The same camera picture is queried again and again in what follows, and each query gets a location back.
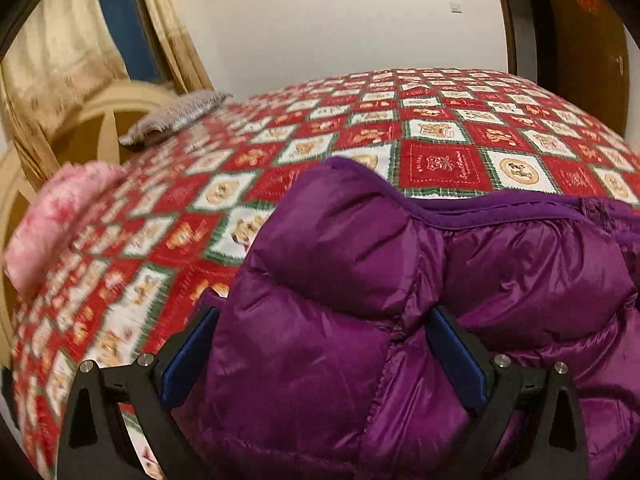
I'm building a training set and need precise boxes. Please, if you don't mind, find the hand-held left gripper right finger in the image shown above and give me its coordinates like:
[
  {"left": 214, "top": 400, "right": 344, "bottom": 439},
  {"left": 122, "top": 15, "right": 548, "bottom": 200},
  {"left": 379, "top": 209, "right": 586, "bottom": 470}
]
[{"left": 426, "top": 305, "right": 591, "bottom": 480}]

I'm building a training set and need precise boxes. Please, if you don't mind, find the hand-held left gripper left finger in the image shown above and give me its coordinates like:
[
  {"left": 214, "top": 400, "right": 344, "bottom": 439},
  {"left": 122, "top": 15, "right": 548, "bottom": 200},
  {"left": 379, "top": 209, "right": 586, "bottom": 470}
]
[{"left": 56, "top": 305, "right": 222, "bottom": 480}]

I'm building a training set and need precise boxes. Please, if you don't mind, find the purple hooded puffer jacket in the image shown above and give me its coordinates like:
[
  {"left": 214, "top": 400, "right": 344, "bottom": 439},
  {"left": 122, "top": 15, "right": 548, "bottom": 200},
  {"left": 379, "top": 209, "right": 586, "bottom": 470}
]
[{"left": 172, "top": 156, "right": 640, "bottom": 480}]

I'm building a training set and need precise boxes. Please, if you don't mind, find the red checkered bear-print bedsheet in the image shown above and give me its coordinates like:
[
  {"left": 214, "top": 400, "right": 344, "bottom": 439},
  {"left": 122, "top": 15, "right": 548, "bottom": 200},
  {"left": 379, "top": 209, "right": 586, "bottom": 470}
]
[{"left": 10, "top": 67, "right": 640, "bottom": 480}]

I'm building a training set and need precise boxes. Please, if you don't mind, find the pink floral folded blanket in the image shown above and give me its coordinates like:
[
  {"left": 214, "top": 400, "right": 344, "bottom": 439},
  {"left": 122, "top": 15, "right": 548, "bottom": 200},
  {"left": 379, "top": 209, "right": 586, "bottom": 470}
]
[{"left": 4, "top": 161, "right": 127, "bottom": 297}]

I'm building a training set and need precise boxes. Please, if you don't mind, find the grey striped pillow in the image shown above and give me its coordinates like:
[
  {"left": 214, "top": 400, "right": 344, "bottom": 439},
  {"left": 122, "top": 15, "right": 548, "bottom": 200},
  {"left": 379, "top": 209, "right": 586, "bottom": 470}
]
[{"left": 119, "top": 90, "right": 234, "bottom": 147}]

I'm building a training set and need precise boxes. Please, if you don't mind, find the wide beige floral curtain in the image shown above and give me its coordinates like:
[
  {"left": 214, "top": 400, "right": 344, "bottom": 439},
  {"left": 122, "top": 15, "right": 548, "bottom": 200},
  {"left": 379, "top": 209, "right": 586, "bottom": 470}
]
[{"left": 0, "top": 0, "right": 130, "bottom": 183}]

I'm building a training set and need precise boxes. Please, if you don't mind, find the brown wooden door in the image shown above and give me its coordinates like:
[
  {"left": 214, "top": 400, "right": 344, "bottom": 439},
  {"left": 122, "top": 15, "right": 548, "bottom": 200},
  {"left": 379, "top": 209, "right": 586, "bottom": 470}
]
[{"left": 542, "top": 0, "right": 632, "bottom": 137}]

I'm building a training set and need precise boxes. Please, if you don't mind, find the narrow beige floral curtain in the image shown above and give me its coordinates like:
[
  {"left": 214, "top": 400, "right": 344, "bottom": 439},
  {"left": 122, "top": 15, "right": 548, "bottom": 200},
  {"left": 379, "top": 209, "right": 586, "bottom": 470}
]
[{"left": 131, "top": 0, "right": 215, "bottom": 95}]

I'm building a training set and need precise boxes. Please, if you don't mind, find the window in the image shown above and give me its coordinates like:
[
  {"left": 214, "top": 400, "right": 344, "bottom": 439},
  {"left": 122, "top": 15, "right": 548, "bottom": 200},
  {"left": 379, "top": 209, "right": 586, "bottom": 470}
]
[{"left": 95, "top": 0, "right": 165, "bottom": 83}]

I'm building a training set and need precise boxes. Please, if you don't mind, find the dark wooden door frame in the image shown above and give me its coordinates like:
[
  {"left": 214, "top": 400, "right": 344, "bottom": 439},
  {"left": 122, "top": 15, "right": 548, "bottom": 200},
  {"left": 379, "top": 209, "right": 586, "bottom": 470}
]
[{"left": 490, "top": 0, "right": 551, "bottom": 80}]

